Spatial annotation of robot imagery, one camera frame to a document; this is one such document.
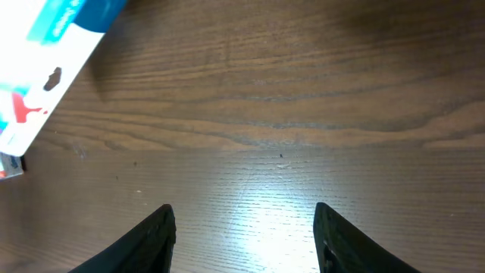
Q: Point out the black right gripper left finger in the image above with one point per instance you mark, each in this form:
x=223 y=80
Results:
x=148 y=247

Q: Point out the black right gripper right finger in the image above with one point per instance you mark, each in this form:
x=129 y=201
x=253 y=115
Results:
x=341 y=247

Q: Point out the red dustpan brush package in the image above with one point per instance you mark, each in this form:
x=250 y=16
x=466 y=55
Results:
x=44 y=45

